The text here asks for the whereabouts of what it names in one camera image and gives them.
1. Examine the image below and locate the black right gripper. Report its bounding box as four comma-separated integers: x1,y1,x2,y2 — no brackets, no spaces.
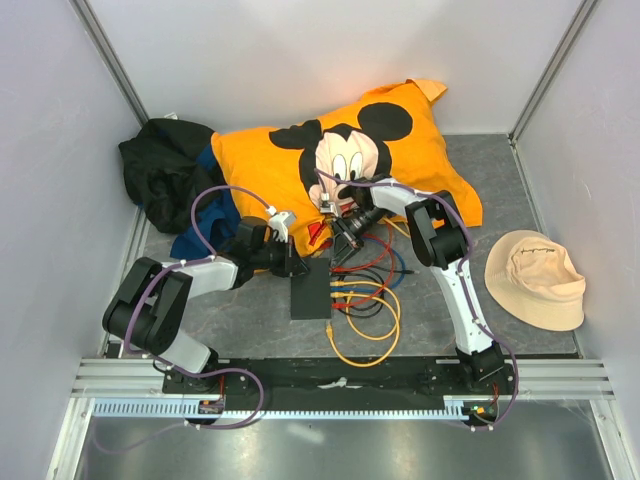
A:
331,207,390,269

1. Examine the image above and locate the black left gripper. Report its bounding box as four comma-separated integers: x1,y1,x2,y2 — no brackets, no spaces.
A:
252,235,309,279

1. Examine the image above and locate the red ethernet cable top port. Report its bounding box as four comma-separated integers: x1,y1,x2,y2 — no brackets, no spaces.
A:
327,234,395,274

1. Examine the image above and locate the black network switch box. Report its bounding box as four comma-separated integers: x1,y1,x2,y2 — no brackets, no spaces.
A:
290,257,332,321

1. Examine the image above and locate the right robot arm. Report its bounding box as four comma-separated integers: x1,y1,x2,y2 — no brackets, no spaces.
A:
317,171,519,396

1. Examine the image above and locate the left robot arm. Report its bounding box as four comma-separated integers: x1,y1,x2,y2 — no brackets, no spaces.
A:
102,211,309,393

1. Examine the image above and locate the orange Mickey Mouse pillow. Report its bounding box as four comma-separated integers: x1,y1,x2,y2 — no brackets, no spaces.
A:
211,79,483,257

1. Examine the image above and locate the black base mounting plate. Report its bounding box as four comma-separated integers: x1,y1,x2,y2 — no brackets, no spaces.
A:
162,357,511,410

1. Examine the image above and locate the black and blue clothing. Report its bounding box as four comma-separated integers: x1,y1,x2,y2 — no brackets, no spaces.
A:
118,118,241,260

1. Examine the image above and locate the beige bucket hat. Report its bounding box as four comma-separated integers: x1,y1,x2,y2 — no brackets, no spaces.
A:
485,230,586,332

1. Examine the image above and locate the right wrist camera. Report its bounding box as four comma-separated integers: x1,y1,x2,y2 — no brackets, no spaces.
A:
319,193,339,217

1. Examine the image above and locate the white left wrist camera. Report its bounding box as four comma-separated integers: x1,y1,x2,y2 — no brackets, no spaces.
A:
266,206,296,243

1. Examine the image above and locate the yellow ethernet cable short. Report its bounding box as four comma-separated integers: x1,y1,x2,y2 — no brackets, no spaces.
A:
331,218,413,326

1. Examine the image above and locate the blue ethernet cable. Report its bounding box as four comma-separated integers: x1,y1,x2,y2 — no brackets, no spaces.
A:
330,244,407,296

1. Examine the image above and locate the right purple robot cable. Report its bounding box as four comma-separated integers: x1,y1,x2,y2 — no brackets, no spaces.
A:
313,167,521,434

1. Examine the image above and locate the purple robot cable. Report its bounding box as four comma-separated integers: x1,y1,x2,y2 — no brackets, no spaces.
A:
92,184,266,455
313,167,521,434

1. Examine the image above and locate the black power cable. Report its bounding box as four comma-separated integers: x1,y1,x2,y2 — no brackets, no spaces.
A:
329,264,419,319

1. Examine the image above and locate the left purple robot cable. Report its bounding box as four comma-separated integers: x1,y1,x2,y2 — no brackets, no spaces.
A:
92,184,266,455

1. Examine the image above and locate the aluminium rail frame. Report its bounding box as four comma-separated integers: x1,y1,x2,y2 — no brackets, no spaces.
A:
57,1,638,479

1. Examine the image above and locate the grey slotted cable duct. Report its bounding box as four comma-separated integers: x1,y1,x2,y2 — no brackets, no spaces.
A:
93,398,471,421

